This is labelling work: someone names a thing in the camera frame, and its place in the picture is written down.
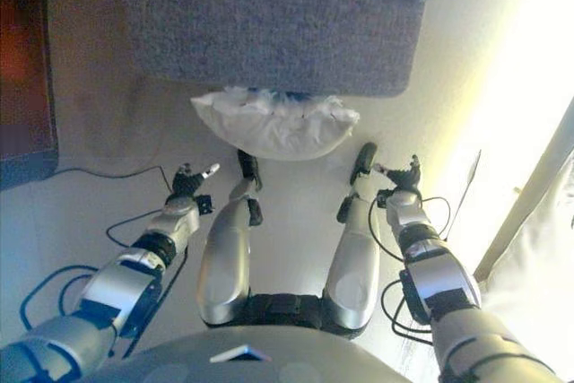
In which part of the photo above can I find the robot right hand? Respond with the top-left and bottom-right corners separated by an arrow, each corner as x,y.
374,153 -> 423,194

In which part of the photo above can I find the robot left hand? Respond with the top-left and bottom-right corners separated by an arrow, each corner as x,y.
171,161 -> 222,199

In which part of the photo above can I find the white fringed cushion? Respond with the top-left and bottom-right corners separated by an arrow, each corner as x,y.
190,85 -> 361,162

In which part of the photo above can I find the silver robot left leg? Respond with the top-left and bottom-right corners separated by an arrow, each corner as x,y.
196,148 -> 265,328

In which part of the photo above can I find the silver robot leg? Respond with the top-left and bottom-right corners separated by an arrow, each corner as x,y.
196,148 -> 265,328
321,141 -> 382,342

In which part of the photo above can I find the silver robot right leg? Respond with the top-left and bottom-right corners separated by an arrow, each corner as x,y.
321,141 -> 382,342

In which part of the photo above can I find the cream fringed bedspread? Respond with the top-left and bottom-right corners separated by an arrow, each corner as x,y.
482,149 -> 574,383

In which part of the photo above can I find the grey robot torso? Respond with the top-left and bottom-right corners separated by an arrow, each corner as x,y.
80,292 -> 416,383

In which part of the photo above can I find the grey fabric round armchair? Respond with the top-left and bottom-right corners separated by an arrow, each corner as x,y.
87,0 -> 483,98

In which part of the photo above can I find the thin black floor cable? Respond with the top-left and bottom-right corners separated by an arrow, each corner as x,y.
48,164 -> 174,192

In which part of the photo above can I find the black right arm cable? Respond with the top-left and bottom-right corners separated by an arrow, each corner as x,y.
367,196 -> 452,347

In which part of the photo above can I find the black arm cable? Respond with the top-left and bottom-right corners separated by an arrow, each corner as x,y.
367,196 -> 452,347
106,208 -> 189,357

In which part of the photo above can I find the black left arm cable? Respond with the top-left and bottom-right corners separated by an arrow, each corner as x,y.
106,208 -> 189,357

